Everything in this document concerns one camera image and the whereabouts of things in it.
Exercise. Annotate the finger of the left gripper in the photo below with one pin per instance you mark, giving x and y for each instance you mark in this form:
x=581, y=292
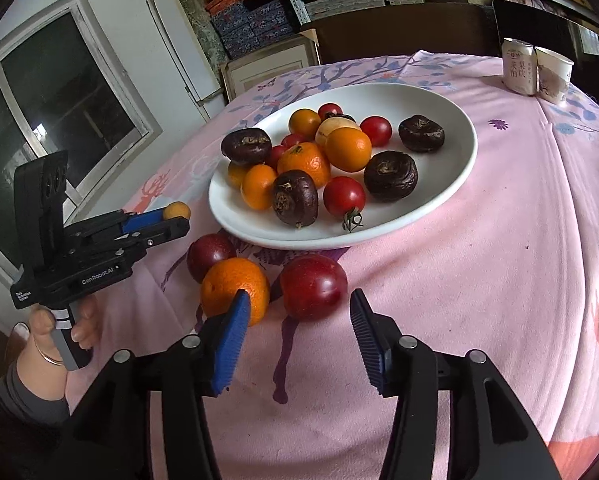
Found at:
x=120, y=228

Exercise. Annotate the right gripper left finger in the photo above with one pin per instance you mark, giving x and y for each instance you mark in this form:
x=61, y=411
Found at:
x=108, y=435

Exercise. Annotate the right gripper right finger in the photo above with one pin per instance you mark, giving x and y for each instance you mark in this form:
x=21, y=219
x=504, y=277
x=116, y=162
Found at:
x=491, y=433

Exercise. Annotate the small yellow kumquat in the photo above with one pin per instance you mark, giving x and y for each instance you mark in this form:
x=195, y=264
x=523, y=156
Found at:
x=176, y=210

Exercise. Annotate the orange tangerine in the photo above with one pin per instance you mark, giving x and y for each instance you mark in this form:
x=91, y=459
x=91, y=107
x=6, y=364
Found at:
x=229, y=276

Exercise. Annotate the small orange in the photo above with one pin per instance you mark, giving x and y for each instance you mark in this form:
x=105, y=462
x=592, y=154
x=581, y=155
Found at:
x=236, y=174
x=304, y=123

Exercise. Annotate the yellow orange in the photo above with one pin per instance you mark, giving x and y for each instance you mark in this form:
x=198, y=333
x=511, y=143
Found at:
x=257, y=187

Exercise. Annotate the dark purple fruit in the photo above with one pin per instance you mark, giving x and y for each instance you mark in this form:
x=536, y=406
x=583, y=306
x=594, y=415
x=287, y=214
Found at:
x=247, y=146

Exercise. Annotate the red cherry tomato pair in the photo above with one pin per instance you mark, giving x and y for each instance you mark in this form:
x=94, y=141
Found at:
x=379, y=130
x=291, y=140

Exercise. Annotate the dark red plum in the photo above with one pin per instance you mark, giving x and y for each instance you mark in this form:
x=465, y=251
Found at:
x=312, y=287

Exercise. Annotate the large orange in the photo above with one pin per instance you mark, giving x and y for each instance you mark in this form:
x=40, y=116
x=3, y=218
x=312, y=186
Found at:
x=307, y=157
x=348, y=149

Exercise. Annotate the small orange back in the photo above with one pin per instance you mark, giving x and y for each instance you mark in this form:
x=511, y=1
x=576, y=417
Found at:
x=304, y=123

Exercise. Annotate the yellow red-streaked plum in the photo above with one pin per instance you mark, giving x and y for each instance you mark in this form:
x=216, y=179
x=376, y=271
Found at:
x=329, y=125

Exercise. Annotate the red tomato back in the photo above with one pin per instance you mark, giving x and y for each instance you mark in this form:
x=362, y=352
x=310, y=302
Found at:
x=328, y=110

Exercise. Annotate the large orange front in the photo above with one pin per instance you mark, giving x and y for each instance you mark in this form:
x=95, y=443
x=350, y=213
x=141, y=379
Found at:
x=348, y=149

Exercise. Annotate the dark water chestnut back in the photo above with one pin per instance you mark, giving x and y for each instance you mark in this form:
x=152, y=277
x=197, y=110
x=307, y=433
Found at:
x=420, y=134

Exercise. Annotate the grey sleeve left forearm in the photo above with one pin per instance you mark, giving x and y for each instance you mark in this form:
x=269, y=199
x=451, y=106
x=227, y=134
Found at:
x=30, y=428

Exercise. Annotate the person's left hand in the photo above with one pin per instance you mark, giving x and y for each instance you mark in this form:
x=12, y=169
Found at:
x=40, y=366

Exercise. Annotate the pink deer print tablecloth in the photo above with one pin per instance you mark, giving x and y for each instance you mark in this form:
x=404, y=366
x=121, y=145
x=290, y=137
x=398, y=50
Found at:
x=510, y=265

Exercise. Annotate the cardboard box on floor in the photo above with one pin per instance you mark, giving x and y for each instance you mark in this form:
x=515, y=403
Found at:
x=293, y=53

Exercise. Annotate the white leaning board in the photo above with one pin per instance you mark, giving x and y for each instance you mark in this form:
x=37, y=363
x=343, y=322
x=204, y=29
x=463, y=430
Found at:
x=200, y=80

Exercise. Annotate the blue patterned boxes stack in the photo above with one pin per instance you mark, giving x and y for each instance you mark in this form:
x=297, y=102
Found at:
x=244, y=26

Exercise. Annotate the white printed can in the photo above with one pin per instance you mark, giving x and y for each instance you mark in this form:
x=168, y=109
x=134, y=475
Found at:
x=519, y=63

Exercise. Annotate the white paper cup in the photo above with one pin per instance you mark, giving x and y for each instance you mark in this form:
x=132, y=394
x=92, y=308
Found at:
x=554, y=75

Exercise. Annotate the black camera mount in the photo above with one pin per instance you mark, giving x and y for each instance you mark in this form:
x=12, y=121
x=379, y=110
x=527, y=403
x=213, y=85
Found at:
x=39, y=195

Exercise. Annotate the window with white frame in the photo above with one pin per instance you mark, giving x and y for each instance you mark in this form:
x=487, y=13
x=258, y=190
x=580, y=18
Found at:
x=63, y=88

